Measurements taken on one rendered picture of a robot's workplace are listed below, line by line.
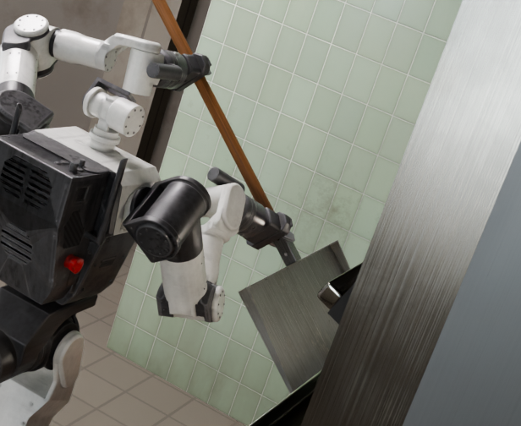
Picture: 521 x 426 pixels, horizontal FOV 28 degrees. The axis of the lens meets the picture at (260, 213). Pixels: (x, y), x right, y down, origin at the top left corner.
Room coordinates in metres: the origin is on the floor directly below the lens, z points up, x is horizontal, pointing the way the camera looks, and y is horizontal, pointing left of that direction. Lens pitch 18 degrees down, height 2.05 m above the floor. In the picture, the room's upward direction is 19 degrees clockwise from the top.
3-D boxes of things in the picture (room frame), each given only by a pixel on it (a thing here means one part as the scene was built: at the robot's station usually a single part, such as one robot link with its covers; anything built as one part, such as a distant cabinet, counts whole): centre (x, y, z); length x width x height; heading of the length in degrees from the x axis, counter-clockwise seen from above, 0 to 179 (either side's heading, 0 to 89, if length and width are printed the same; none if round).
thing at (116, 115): (2.03, 0.34, 1.47); 0.10 x 0.07 x 0.09; 66
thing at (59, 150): (1.98, 0.37, 1.27); 0.34 x 0.30 x 0.36; 66
